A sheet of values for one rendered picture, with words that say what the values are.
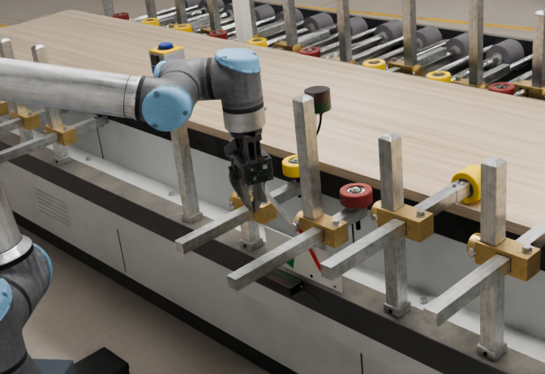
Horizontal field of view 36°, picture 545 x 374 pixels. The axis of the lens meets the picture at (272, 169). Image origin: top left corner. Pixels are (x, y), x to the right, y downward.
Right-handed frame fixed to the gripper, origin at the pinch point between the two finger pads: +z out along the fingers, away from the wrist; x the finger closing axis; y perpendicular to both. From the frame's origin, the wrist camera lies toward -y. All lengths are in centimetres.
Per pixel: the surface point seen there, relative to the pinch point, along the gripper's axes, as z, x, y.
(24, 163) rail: 30, -46, -139
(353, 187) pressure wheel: 5.3, 28.3, -7.0
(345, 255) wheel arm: -0.1, 9.0, 31.4
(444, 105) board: 5, 76, -44
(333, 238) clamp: 11.1, 17.3, 4.9
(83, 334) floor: 95, -40, -117
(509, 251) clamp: -1, 36, 47
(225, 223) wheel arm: 11.8, -2.6, -17.4
